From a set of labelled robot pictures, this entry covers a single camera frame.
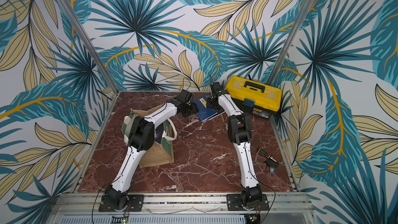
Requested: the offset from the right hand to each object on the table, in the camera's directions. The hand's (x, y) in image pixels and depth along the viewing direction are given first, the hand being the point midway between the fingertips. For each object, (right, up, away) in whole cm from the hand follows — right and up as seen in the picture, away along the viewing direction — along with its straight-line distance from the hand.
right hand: (211, 105), depth 109 cm
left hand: (-10, -5, -6) cm, 12 cm away
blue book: (-5, -5, -3) cm, 8 cm away
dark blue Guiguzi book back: (+5, -6, -3) cm, 8 cm away
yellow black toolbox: (+26, +4, -14) cm, 29 cm away
